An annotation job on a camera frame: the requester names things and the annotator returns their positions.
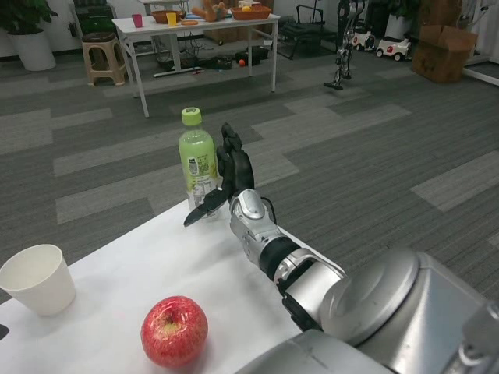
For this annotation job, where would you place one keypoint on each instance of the silver humanoid robot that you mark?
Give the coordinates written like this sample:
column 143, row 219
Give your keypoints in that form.
column 345, row 43

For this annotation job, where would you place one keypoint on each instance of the green label water bottle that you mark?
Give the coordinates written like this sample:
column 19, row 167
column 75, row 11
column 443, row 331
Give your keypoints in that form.
column 195, row 156

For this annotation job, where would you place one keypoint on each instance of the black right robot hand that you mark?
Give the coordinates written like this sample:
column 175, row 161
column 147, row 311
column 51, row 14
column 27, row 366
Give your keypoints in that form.
column 239, row 171

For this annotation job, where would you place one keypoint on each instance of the yellow plastic cup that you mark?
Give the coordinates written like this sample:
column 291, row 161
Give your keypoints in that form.
column 171, row 19

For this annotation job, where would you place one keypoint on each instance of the orange woven basket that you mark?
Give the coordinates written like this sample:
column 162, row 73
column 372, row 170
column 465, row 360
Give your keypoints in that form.
column 251, row 15

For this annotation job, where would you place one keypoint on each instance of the white folding table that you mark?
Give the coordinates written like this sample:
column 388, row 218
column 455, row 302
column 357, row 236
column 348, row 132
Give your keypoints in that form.
column 210, row 26

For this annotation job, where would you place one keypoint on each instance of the large white toy car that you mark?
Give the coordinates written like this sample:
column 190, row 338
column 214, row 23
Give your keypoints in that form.
column 393, row 48

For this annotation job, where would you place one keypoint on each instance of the red apple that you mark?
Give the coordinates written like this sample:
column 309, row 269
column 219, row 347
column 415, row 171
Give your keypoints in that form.
column 175, row 335

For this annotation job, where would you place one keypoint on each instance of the black floor bag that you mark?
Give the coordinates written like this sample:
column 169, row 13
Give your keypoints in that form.
column 257, row 56

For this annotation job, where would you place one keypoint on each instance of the black green equipment stack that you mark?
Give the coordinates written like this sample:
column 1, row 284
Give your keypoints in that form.
column 93, row 19

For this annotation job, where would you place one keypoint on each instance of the white paper cup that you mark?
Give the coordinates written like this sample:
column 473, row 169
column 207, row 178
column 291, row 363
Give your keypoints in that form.
column 39, row 280

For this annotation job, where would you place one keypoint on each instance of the pink plastic cup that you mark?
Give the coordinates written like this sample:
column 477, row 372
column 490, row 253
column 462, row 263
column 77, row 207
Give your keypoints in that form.
column 136, row 20

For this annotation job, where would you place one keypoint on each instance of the brown woven basket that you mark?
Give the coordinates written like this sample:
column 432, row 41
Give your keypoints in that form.
column 160, row 16

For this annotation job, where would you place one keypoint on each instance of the white round planter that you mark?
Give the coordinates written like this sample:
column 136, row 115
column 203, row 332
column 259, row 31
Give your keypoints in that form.
column 399, row 27

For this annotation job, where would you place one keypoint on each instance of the white plant pot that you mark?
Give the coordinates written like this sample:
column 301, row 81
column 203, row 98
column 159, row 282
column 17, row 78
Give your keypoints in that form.
column 33, row 50

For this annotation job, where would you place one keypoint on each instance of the small white toy car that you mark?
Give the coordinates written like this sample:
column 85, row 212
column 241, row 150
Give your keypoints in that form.
column 364, row 39

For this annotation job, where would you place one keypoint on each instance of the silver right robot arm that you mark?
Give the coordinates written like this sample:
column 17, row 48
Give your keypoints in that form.
column 296, row 269

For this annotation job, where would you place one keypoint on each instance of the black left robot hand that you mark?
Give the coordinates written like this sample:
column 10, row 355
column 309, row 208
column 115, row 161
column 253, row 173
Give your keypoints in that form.
column 4, row 333

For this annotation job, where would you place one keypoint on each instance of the dark green plant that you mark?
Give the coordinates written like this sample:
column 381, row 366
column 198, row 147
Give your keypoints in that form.
column 401, row 7

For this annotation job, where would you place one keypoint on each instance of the open cardboard box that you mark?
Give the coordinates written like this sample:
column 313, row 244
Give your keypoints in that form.
column 440, row 58

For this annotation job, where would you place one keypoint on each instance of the large green leafy plant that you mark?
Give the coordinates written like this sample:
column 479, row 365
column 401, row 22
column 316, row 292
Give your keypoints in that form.
column 23, row 13

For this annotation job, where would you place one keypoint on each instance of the beige plastic stool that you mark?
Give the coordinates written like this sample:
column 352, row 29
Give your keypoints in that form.
column 103, row 54

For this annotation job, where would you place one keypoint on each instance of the black folding chair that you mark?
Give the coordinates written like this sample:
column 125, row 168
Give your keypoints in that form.
column 308, row 29

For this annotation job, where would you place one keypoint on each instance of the orange plush toy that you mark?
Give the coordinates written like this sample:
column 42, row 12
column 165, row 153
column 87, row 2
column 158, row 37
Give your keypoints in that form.
column 210, row 11

